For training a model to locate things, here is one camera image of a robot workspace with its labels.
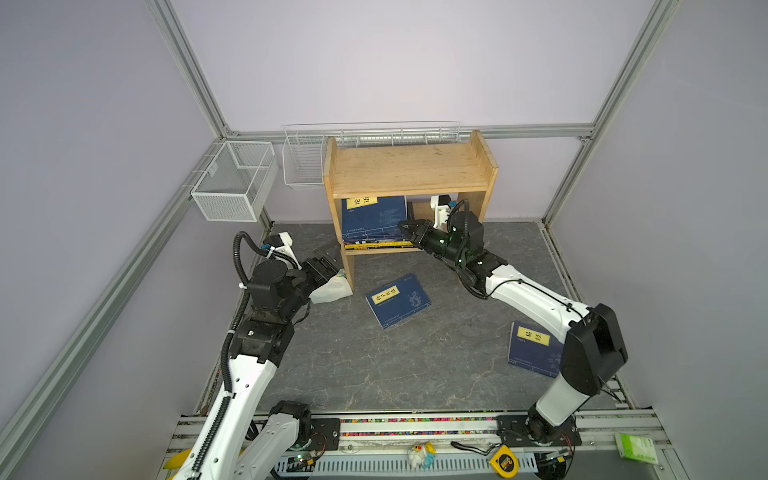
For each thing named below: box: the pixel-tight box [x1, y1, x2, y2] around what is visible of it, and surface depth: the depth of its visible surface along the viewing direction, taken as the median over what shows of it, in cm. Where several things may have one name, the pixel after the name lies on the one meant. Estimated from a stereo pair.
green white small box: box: [614, 433, 659, 464], surface depth 72 cm
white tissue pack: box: [309, 269, 353, 304], surface depth 98 cm
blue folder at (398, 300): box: [365, 273, 432, 330], surface depth 99 cm
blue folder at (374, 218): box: [342, 195, 409, 242], surface depth 81 cm
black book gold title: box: [345, 241, 414, 250], surface depth 86 cm
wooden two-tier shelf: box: [323, 130, 499, 293], surface depth 75 cm
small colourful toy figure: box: [408, 441, 437, 470], surface depth 70 cm
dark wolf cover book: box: [344, 239, 413, 245], surface depth 84 cm
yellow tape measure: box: [490, 444, 519, 479], surface depth 69 cm
